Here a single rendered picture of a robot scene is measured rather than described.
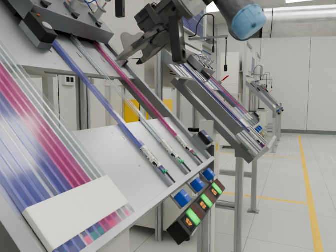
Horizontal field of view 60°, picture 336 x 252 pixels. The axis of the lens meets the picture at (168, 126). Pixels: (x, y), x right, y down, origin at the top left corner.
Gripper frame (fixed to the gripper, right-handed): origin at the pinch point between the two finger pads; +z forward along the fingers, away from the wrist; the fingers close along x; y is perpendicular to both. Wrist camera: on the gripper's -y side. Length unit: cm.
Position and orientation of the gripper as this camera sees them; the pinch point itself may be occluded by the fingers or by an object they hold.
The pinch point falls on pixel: (130, 62)
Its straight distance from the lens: 81.4
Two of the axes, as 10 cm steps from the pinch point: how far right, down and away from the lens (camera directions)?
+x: -3.9, 0.9, -9.2
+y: -5.2, -8.4, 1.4
